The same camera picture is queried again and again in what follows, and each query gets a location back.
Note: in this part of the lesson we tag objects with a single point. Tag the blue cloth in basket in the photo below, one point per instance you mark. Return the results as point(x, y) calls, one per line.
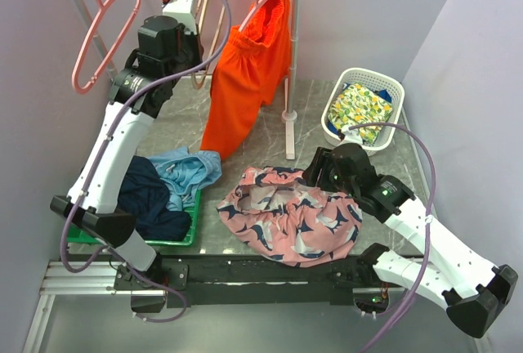
point(386, 95)

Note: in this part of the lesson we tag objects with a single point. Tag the navy blue garment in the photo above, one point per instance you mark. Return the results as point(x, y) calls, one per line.
point(144, 195)

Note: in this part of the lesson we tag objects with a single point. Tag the lemon print cloth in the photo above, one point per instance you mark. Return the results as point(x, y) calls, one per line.
point(355, 105)

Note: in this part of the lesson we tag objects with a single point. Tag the pink patterned shorts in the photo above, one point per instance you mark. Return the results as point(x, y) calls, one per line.
point(277, 215)

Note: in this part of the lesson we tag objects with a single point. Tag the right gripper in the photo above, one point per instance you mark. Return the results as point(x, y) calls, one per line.
point(322, 158)

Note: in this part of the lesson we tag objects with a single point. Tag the light blue shorts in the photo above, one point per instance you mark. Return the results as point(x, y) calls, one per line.
point(185, 173)

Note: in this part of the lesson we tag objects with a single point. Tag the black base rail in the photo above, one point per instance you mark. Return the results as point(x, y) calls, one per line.
point(199, 280)

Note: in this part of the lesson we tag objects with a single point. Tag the green plastic tray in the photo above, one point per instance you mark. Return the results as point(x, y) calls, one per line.
point(76, 236)

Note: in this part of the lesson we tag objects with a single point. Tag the orange shorts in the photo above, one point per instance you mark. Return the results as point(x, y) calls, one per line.
point(252, 65)

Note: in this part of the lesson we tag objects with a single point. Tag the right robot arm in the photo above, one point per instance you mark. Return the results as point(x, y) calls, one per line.
point(472, 290)

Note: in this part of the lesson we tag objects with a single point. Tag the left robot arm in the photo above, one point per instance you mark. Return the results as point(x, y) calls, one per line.
point(166, 47)

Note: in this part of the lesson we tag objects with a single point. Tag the white plastic basket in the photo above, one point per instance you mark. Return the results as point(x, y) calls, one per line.
point(375, 138)

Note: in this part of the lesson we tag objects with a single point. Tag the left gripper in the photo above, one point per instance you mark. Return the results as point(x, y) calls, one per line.
point(194, 39)

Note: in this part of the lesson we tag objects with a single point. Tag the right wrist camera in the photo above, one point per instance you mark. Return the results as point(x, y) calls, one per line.
point(349, 136)

